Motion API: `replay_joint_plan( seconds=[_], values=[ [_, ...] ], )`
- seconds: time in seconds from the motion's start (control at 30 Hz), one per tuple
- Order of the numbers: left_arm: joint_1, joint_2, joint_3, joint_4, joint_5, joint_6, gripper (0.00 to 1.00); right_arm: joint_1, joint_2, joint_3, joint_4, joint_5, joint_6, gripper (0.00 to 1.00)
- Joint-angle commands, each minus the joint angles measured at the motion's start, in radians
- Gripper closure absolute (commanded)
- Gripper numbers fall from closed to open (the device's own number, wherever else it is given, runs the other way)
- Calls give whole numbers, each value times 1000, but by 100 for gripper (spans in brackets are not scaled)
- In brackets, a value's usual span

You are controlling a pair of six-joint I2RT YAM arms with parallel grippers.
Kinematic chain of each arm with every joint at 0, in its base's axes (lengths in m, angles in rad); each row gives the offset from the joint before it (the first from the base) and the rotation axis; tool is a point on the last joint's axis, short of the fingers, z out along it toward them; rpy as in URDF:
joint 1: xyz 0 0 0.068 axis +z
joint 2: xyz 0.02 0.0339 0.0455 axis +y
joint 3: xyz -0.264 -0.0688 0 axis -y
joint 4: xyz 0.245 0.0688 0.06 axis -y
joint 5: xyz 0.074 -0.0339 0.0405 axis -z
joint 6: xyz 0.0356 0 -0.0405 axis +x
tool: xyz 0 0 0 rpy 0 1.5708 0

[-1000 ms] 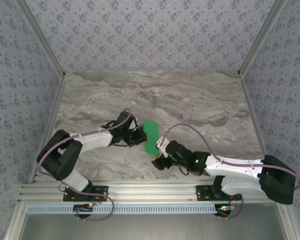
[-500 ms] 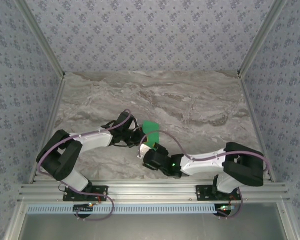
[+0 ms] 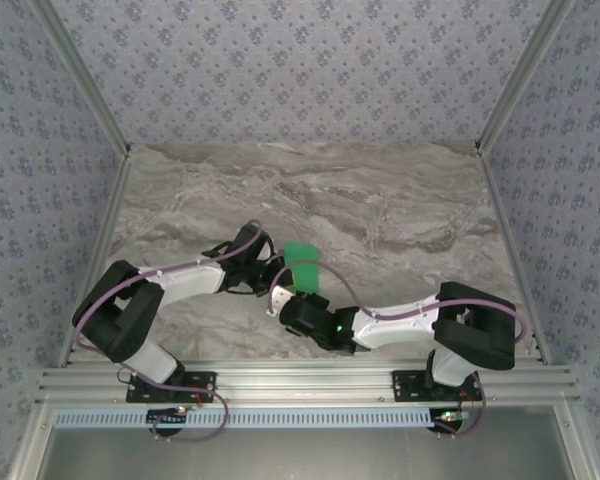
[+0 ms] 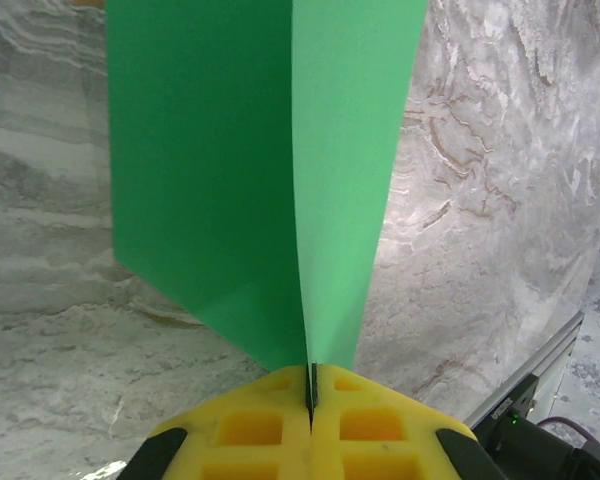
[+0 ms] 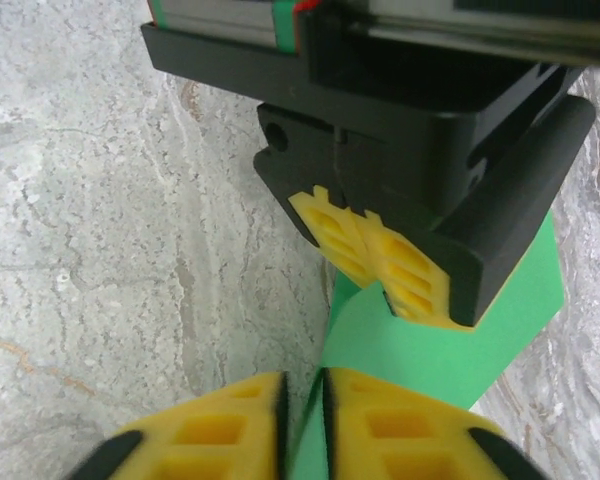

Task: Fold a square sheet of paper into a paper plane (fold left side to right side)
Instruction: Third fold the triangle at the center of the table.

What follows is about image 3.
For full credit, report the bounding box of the small circuit board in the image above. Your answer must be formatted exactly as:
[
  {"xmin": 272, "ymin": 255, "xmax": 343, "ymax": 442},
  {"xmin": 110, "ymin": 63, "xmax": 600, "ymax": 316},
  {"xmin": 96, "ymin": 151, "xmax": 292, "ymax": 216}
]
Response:
[
  {"xmin": 431, "ymin": 408, "xmax": 470, "ymax": 432},
  {"xmin": 146, "ymin": 406, "xmax": 187, "ymax": 427}
]

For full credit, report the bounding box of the aluminium cross beam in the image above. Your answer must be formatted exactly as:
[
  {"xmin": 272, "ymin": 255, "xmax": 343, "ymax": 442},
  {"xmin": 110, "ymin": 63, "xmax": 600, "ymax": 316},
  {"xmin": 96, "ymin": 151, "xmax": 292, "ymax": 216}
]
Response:
[{"xmin": 35, "ymin": 360, "xmax": 581, "ymax": 407}]

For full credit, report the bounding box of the aluminium frame post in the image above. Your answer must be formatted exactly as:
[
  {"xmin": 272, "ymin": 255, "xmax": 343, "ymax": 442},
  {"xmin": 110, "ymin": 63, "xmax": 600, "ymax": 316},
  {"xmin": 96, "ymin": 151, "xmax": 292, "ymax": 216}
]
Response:
[
  {"xmin": 29, "ymin": 0, "xmax": 133, "ymax": 157},
  {"xmin": 473, "ymin": 0, "xmax": 579, "ymax": 154}
]

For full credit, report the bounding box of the grey metal panel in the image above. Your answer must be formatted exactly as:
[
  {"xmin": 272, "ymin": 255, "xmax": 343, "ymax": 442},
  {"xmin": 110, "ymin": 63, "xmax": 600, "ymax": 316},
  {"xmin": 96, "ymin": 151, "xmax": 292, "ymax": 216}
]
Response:
[{"xmin": 32, "ymin": 405, "xmax": 579, "ymax": 480}]

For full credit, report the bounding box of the aluminium side rail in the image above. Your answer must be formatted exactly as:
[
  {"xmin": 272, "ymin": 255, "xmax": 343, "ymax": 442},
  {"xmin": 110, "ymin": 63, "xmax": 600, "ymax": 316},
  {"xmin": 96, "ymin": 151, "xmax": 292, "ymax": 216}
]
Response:
[
  {"xmin": 477, "ymin": 148, "xmax": 552, "ymax": 366},
  {"xmin": 57, "ymin": 149, "xmax": 134, "ymax": 369}
]

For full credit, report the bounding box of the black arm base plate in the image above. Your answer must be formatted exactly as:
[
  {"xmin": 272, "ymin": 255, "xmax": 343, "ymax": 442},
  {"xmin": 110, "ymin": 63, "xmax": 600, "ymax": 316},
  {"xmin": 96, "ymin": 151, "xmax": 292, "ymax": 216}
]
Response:
[
  {"xmin": 390, "ymin": 369, "xmax": 484, "ymax": 404},
  {"xmin": 125, "ymin": 370, "xmax": 218, "ymax": 404}
]

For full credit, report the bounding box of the light blue slotted cable duct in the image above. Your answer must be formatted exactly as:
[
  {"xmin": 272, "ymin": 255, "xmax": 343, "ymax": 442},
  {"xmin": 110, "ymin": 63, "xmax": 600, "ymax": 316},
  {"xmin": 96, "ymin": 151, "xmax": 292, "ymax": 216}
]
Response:
[{"xmin": 53, "ymin": 408, "xmax": 549, "ymax": 431}]

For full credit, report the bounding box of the aluminium lower frame rail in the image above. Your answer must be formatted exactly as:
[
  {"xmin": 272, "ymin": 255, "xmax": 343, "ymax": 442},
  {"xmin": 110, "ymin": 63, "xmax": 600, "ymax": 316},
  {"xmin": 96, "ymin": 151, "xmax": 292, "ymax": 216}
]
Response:
[
  {"xmin": 7, "ymin": 403, "xmax": 56, "ymax": 480},
  {"xmin": 554, "ymin": 403, "xmax": 599, "ymax": 480}
]

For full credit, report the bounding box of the thin black left gripper cable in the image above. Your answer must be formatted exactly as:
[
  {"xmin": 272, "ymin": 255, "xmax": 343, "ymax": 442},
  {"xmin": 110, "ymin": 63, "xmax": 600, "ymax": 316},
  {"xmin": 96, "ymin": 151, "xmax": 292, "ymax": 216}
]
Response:
[{"xmin": 202, "ymin": 240, "xmax": 264, "ymax": 299}]

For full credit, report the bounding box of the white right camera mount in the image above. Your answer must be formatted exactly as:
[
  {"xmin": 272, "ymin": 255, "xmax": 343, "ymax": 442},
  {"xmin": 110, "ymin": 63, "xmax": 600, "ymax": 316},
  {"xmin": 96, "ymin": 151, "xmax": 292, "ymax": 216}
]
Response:
[{"xmin": 266, "ymin": 284, "xmax": 292, "ymax": 319}]

